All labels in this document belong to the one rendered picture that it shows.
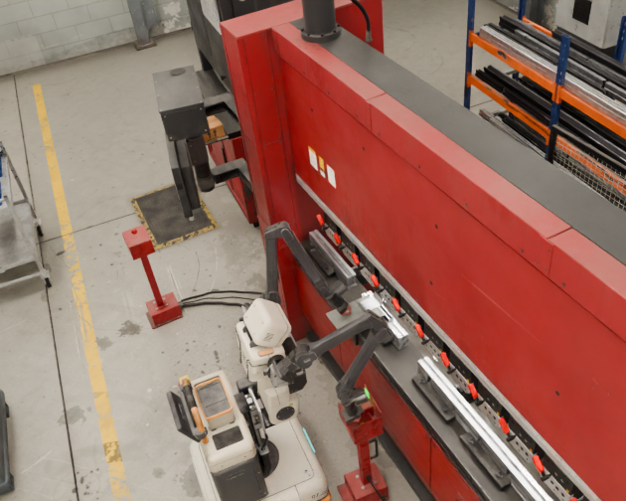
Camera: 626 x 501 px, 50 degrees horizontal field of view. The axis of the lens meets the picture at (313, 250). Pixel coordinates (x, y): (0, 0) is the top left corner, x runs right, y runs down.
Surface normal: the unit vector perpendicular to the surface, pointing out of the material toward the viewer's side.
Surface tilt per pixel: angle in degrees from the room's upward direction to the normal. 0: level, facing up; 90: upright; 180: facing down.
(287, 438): 0
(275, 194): 90
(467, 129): 0
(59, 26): 90
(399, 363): 0
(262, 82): 90
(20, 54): 90
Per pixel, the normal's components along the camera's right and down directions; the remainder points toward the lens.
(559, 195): -0.11, -0.76
